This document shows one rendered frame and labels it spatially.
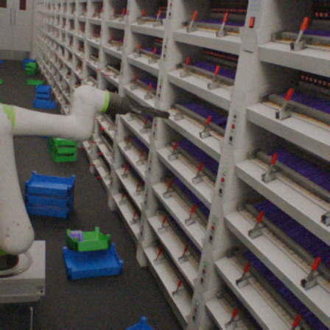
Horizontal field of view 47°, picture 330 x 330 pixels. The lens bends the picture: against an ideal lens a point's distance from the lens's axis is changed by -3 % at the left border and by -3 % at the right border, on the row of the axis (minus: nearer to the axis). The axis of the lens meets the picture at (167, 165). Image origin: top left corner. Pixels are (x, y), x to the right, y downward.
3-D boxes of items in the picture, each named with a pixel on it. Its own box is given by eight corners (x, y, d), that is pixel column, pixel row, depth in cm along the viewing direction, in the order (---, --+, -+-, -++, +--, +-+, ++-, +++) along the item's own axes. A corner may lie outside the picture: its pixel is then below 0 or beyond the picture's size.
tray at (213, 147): (222, 165, 141) (219, 141, 136) (163, 121, 193) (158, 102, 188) (268, 146, 146) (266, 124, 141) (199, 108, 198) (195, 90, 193)
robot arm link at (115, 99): (111, 92, 156) (106, 88, 164) (104, 119, 160) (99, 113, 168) (124, 95, 159) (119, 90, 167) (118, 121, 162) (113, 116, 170)
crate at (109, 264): (68, 280, 201) (68, 267, 198) (62, 258, 218) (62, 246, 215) (122, 274, 212) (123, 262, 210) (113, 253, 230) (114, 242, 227)
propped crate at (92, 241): (66, 241, 235) (66, 228, 235) (99, 239, 243) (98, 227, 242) (74, 252, 207) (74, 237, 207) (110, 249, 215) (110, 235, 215)
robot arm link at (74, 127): (17, 107, 134) (6, 102, 141) (12, 139, 136) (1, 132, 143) (100, 119, 159) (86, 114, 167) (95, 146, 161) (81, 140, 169)
